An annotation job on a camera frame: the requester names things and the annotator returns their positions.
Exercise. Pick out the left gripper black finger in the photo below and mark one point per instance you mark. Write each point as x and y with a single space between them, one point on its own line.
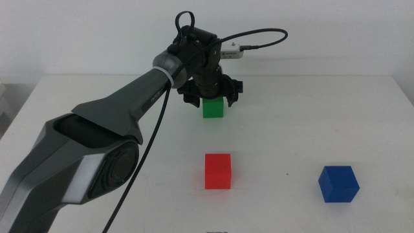
192 100
232 98

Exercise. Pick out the green cube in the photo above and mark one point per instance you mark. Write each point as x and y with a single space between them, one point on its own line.
213 110

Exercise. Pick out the red cube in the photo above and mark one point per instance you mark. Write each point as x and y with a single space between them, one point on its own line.
218 171

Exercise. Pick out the blue cube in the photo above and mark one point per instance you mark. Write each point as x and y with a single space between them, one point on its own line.
338 185

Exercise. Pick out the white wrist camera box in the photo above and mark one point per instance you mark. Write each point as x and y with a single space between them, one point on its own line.
231 51

